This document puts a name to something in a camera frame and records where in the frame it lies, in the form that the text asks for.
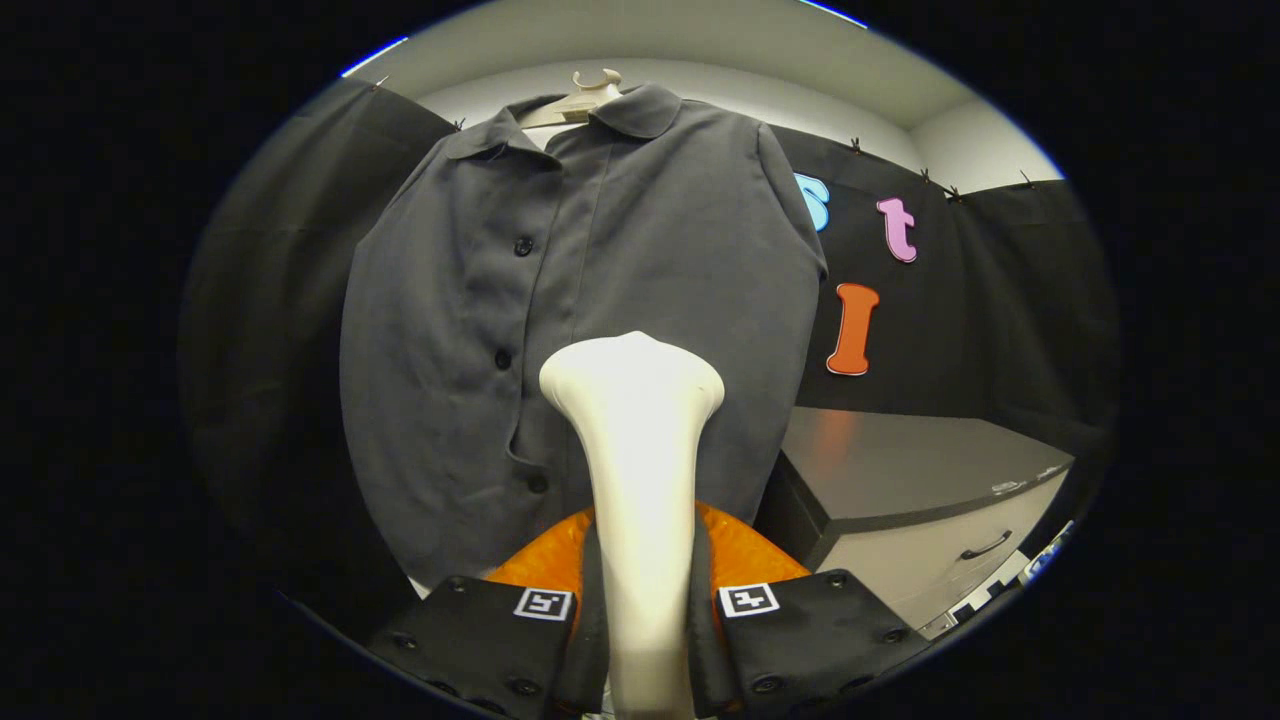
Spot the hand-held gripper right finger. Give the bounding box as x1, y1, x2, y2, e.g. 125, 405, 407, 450
690, 499, 931, 717

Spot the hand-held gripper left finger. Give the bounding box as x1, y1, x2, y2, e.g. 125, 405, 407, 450
368, 505, 612, 719

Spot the white garment steamer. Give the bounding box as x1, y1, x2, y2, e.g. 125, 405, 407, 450
539, 331, 726, 720

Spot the grey button-up shirt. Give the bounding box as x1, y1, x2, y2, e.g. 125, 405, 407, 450
339, 83, 830, 593

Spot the cream plastic clothes hanger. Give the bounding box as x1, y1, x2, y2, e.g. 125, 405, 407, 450
518, 68, 627, 130

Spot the grey cabinet with drawers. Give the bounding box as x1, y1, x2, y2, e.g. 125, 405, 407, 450
754, 405, 1077, 633

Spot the narrow ceiling light panel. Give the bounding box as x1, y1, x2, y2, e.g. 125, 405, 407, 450
339, 35, 410, 80

